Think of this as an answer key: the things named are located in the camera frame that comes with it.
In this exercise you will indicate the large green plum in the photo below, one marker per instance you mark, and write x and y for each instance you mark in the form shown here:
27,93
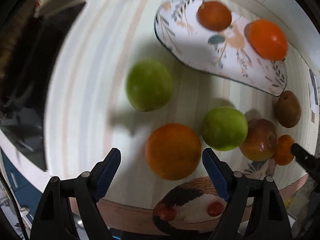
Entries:
224,128

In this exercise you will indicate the white paper napkin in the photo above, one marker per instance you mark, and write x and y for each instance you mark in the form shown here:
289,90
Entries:
313,105

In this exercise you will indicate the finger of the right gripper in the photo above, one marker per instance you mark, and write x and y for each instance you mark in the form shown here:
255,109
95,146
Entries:
307,161

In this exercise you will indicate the small brown card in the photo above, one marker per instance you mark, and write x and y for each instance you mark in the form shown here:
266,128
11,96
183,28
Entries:
312,117

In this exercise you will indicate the striped cat table mat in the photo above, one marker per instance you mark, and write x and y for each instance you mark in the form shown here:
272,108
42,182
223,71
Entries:
87,111

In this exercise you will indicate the red cherry tomato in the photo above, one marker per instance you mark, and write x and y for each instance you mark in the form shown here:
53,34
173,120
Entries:
215,209
167,214

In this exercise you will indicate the large orange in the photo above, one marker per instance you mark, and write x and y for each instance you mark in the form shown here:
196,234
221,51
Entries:
267,39

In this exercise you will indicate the blue smartphone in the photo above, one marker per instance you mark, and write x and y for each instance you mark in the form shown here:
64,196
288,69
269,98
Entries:
313,82

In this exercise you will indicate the floral oval plate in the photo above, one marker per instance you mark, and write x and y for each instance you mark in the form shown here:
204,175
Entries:
227,53

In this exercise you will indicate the tan mango fruit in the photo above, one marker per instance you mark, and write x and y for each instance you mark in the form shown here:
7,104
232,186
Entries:
287,109

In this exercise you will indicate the small green plum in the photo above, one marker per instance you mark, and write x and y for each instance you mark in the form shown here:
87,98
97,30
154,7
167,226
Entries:
149,85

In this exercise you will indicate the dark brown tangerine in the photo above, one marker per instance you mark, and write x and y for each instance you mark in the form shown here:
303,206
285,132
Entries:
214,15

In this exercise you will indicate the small tangerine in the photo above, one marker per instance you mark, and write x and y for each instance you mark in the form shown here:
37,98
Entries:
173,151

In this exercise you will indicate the red green apple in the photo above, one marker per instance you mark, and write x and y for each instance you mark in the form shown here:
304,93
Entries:
261,141

